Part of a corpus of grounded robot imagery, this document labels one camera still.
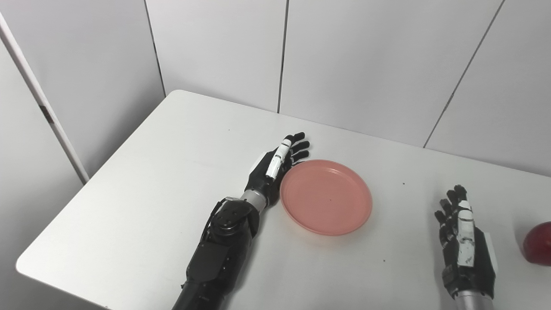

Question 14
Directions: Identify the white wall post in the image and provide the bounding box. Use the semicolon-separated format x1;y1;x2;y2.
0;13;90;185

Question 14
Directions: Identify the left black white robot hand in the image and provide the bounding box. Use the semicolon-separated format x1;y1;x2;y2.
245;132;311;207

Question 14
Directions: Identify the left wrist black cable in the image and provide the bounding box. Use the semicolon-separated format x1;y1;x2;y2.
200;197;235;246

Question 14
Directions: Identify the pink round plate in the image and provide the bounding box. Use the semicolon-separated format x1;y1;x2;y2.
279;159;373;236

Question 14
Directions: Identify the red apple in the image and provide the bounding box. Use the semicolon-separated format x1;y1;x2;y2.
523;222;551;266

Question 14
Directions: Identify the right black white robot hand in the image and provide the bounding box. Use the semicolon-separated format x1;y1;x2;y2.
434;185;498;300

